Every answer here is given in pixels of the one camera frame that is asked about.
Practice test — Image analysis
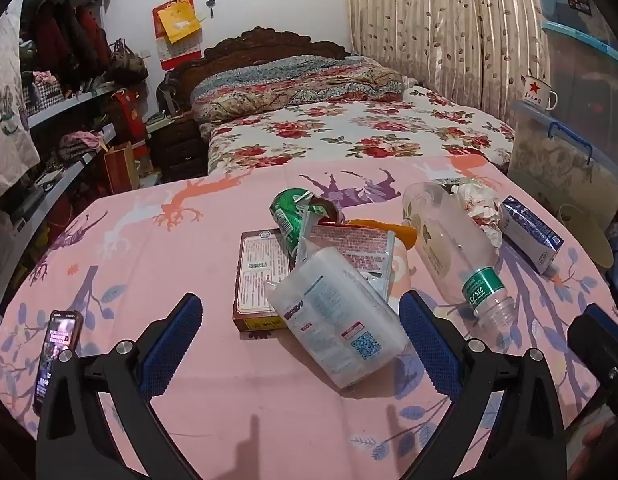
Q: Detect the brown paper bag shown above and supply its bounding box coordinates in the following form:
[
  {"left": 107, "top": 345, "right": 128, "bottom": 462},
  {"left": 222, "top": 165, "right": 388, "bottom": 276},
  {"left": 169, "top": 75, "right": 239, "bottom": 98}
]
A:
[{"left": 102, "top": 142, "right": 141, "bottom": 196}]

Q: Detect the beige leaf curtain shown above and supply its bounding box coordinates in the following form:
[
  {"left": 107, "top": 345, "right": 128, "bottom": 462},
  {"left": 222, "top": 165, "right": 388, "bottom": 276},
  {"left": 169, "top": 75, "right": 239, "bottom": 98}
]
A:
[{"left": 343, "top": 0, "right": 550, "bottom": 127}]

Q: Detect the pink printed tablecloth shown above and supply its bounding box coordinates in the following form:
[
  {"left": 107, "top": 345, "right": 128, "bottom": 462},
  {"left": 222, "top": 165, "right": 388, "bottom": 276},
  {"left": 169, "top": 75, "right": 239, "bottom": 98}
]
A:
[{"left": 0, "top": 152, "right": 618, "bottom": 480}]

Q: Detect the brown cardboard box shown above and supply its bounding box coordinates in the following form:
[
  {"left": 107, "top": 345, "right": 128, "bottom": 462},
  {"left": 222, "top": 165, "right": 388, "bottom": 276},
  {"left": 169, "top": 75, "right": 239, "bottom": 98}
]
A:
[{"left": 232, "top": 230, "right": 295, "bottom": 332}]

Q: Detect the floral bed sheet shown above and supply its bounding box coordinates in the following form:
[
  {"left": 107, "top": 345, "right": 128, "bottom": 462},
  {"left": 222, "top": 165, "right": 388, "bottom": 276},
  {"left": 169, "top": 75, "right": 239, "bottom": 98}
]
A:
[{"left": 199, "top": 85, "right": 518, "bottom": 179}]

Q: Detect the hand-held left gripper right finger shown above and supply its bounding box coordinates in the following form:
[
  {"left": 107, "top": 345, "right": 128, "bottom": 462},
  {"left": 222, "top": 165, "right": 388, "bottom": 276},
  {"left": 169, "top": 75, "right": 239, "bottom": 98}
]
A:
[{"left": 398, "top": 289, "right": 568, "bottom": 480}]

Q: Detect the clear storage box blue lid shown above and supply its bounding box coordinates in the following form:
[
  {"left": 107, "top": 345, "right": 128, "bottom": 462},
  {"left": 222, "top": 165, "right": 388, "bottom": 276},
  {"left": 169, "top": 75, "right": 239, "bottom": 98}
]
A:
[
  {"left": 541, "top": 20, "right": 618, "bottom": 163},
  {"left": 506, "top": 100, "right": 618, "bottom": 227}
]

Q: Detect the red printed foil packet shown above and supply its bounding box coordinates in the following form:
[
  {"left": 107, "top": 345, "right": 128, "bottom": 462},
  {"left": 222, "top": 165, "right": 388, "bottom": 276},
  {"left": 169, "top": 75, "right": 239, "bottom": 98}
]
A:
[{"left": 296, "top": 224, "right": 397, "bottom": 303}]

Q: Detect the white printed cloth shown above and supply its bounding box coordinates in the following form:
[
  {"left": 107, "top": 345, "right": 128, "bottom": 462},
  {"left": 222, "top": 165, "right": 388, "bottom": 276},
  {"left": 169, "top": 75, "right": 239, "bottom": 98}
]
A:
[{"left": 0, "top": 0, "right": 43, "bottom": 207}]

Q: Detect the pink cloth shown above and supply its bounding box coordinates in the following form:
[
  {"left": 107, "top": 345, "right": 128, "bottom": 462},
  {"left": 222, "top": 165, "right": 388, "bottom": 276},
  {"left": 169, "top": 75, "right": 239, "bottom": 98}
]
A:
[{"left": 58, "top": 130, "right": 106, "bottom": 162}]

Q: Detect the blue white milk carton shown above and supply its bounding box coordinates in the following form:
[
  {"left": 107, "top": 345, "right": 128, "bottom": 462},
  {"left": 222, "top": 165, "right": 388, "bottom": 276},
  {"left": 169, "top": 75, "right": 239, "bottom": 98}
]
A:
[{"left": 498, "top": 195, "right": 566, "bottom": 276}]

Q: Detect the patchwork floral quilt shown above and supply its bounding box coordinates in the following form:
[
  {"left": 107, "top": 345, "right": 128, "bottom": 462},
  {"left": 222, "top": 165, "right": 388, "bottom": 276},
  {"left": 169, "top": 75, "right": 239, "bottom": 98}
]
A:
[{"left": 190, "top": 55, "right": 418, "bottom": 124}]

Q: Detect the yellow paper bag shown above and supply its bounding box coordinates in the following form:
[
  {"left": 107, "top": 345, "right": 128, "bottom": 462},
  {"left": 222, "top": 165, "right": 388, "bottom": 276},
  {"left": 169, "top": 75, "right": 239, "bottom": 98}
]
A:
[{"left": 157, "top": 2, "right": 201, "bottom": 45}]

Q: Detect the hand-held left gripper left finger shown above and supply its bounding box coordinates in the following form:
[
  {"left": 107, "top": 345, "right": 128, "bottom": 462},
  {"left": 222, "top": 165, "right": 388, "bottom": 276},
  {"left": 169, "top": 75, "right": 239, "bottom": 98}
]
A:
[{"left": 35, "top": 291, "right": 205, "bottom": 480}]

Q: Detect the black smartphone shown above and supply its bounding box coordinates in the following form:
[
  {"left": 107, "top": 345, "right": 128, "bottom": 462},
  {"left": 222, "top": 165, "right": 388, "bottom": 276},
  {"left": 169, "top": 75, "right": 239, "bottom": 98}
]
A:
[{"left": 32, "top": 310, "right": 85, "bottom": 417}]

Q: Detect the enamel mug red star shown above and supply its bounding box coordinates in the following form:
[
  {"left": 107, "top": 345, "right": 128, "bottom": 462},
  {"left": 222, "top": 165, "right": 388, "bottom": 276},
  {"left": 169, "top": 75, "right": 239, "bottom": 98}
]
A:
[{"left": 521, "top": 73, "right": 559, "bottom": 110}]

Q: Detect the houndstooth bag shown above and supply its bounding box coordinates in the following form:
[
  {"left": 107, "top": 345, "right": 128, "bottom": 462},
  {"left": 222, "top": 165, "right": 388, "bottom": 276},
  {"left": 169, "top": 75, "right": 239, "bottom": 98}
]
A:
[{"left": 23, "top": 80, "right": 65, "bottom": 116}]

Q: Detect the orange plastic wrapper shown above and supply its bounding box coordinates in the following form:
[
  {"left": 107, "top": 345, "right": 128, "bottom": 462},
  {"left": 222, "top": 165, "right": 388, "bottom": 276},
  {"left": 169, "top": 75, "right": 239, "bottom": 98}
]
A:
[{"left": 346, "top": 218, "right": 418, "bottom": 252}]

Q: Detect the brown handbag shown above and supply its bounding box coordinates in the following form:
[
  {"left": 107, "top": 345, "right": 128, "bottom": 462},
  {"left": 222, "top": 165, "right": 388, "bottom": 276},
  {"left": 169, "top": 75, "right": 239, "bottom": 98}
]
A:
[{"left": 108, "top": 37, "right": 150, "bottom": 87}]

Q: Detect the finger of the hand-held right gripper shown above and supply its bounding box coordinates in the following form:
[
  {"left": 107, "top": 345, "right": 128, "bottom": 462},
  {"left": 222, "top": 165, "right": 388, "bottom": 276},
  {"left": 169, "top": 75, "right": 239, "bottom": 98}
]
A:
[{"left": 567, "top": 303, "right": 618, "bottom": 418}]

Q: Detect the clear plastic bottle green label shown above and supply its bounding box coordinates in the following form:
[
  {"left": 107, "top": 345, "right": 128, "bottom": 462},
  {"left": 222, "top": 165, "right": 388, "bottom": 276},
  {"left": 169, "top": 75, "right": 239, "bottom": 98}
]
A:
[{"left": 402, "top": 182, "right": 518, "bottom": 337}]

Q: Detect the crushed green snack packet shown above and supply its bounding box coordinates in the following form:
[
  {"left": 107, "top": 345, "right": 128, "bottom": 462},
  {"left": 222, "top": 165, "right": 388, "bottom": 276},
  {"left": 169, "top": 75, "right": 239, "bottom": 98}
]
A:
[{"left": 268, "top": 187, "right": 346, "bottom": 263}]

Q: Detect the clear plastic wipes pack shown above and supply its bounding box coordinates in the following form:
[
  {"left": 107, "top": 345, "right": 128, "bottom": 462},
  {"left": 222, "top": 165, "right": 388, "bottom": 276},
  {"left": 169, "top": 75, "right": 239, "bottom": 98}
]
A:
[{"left": 265, "top": 247, "right": 410, "bottom": 392}]

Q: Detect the dark wooden nightstand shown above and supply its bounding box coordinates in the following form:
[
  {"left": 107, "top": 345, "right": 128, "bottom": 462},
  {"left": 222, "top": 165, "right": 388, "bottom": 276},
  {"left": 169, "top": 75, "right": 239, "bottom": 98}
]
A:
[{"left": 148, "top": 114, "right": 210, "bottom": 184}]

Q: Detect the red wall calendar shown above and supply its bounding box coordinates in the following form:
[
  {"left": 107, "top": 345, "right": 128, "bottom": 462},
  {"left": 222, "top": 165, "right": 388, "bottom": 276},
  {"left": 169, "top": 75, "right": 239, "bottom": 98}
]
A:
[{"left": 152, "top": 0, "right": 203, "bottom": 71}]

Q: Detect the printed paper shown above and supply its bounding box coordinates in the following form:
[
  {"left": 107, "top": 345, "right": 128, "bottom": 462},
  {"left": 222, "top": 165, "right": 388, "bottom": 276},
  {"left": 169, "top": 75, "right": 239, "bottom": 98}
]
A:
[{"left": 446, "top": 179, "right": 506, "bottom": 249}]

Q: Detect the beige waste bin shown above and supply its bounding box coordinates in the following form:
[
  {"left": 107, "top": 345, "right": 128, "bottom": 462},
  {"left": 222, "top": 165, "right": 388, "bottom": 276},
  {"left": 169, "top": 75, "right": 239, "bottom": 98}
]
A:
[{"left": 558, "top": 203, "right": 616, "bottom": 269}]

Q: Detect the grey metal shelf rack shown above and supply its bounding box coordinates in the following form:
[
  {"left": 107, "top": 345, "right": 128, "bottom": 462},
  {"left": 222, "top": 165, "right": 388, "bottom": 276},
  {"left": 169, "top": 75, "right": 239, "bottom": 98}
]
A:
[{"left": 0, "top": 0, "right": 121, "bottom": 333}]

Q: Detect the red gift bag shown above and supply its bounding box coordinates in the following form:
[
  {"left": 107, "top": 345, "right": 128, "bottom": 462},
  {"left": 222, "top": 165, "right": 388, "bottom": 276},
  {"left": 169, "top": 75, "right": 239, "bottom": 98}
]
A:
[{"left": 111, "top": 88, "right": 146, "bottom": 147}]

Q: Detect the carved wooden headboard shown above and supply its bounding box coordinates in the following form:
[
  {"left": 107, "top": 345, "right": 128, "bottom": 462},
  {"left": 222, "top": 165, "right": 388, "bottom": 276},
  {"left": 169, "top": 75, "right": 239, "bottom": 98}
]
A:
[{"left": 163, "top": 26, "right": 352, "bottom": 107}]

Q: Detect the pile of dark clothes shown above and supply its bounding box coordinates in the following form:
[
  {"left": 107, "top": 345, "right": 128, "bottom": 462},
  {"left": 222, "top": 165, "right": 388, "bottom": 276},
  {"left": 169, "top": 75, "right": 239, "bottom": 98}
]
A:
[{"left": 19, "top": 0, "right": 111, "bottom": 97}]

